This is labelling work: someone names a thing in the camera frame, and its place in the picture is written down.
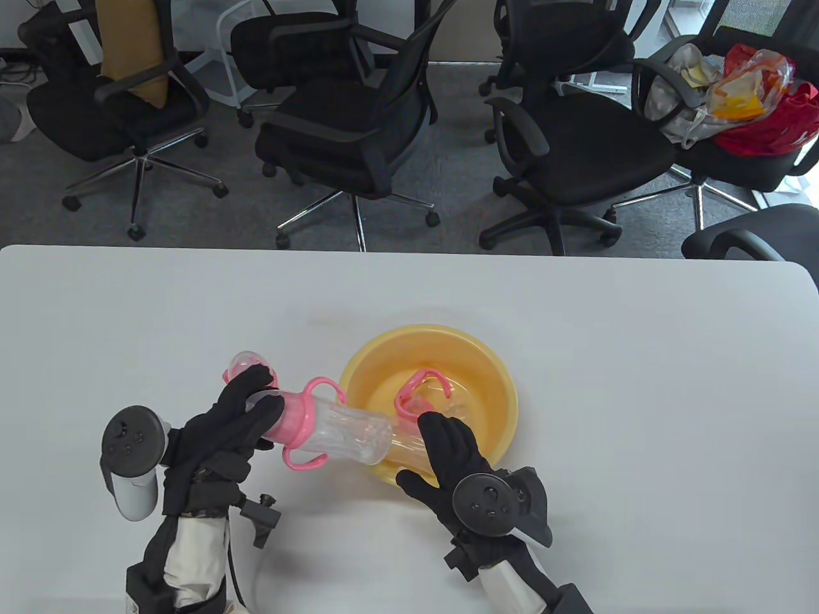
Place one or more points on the orange plastic bag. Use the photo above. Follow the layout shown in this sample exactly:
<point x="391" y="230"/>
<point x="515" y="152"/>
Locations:
<point x="745" y="89"/>

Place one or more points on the person's right hand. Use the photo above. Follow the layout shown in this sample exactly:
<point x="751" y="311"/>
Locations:
<point x="448" y="460"/>

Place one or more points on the red bag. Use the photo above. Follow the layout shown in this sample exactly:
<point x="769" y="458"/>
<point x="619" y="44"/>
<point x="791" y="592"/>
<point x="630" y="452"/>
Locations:
<point x="780" y="134"/>

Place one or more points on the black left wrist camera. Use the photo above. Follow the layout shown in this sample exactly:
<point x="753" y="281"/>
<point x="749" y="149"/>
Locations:
<point x="262" y="518"/>

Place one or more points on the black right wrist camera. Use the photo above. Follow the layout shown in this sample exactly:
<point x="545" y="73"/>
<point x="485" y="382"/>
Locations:
<point x="464" y="559"/>

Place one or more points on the brown cushion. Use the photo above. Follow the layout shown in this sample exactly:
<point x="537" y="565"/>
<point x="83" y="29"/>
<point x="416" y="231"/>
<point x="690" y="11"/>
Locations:
<point x="131" y="51"/>

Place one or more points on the black office chair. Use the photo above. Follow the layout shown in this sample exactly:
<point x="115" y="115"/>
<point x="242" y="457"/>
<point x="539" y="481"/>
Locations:
<point x="595" y="153"/>
<point x="563" y="38"/>
<point x="768" y="230"/>
<point x="281" y="51"/>
<point x="333" y="147"/>

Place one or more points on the person's left hand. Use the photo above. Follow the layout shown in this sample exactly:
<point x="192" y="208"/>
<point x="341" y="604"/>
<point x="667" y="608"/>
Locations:
<point x="211" y="448"/>

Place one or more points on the grey left hand controller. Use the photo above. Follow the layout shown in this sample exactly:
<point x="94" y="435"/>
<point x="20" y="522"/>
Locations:
<point x="131" y="441"/>

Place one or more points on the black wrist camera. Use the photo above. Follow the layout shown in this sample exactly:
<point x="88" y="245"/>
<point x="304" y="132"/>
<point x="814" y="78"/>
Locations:
<point x="464" y="559"/>
<point x="262" y="518"/>

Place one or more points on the person's right forearm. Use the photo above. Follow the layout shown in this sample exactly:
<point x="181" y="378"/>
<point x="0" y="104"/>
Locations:
<point x="518" y="575"/>

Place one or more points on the grey hand controller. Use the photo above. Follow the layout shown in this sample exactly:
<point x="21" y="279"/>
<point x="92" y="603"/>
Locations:
<point x="131" y="441"/>
<point x="489" y="502"/>

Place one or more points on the yellow plastic basin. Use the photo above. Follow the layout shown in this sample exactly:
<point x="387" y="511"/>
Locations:
<point x="473" y="371"/>

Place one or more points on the black chair with bags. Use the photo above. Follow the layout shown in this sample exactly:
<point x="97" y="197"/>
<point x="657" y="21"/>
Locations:
<point x="736" y="169"/>

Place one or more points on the grey right hand controller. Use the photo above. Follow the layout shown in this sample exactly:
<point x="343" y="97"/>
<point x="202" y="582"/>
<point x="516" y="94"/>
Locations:
<point x="489" y="502"/>

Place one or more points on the white metal table leg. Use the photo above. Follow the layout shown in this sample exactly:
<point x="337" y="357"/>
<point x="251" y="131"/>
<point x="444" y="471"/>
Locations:
<point x="595" y="80"/>

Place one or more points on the black chair with cushion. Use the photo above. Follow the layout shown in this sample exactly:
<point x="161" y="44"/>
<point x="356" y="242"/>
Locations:
<point x="83" y="121"/>

